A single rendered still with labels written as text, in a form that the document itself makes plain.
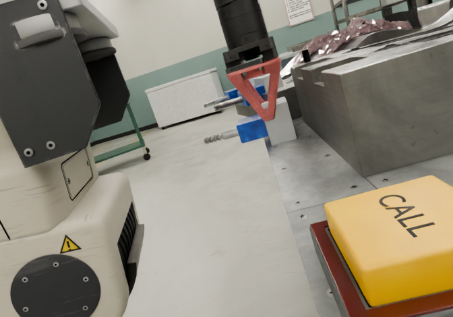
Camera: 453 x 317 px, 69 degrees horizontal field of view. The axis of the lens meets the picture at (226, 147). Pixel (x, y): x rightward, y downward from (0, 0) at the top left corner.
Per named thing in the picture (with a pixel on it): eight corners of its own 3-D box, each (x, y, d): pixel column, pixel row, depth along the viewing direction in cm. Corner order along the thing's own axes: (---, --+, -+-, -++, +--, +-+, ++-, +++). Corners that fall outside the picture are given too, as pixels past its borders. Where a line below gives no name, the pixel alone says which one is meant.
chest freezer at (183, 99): (228, 106, 766) (216, 67, 744) (223, 112, 693) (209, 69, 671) (170, 123, 801) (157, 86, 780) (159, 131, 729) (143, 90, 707)
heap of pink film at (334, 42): (321, 71, 60) (310, 28, 58) (281, 75, 77) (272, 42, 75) (435, 32, 65) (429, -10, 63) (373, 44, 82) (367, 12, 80)
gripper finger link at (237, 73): (291, 107, 47) (274, 42, 45) (296, 115, 40) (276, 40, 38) (246, 120, 48) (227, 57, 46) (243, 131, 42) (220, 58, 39)
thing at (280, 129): (207, 163, 47) (195, 128, 46) (212, 153, 52) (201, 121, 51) (296, 139, 45) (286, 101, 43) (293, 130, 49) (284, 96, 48)
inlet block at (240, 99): (222, 123, 58) (212, 94, 57) (216, 121, 63) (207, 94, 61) (288, 100, 60) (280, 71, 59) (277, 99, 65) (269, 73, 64)
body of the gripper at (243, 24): (274, 52, 49) (261, 1, 48) (277, 50, 40) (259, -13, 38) (233, 65, 50) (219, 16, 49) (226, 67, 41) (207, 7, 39)
